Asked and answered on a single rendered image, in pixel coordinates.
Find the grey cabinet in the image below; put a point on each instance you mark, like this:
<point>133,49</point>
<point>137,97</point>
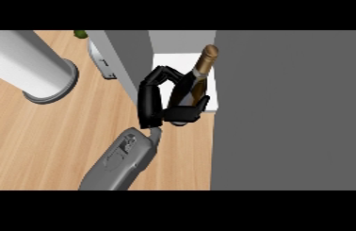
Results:
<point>134,57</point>

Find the green vegetable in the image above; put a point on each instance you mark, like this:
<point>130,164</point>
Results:
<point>81,34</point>

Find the dark grey cabinet door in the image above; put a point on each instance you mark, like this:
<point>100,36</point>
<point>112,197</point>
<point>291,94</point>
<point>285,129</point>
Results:
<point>283,110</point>

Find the white cylindrical appliance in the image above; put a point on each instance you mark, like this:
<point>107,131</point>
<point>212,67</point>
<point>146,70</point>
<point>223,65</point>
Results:
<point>32,68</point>

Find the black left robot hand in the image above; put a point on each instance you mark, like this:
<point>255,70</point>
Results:
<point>149,102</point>

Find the brown wine bottle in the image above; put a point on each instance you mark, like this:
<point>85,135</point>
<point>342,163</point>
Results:
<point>205,63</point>

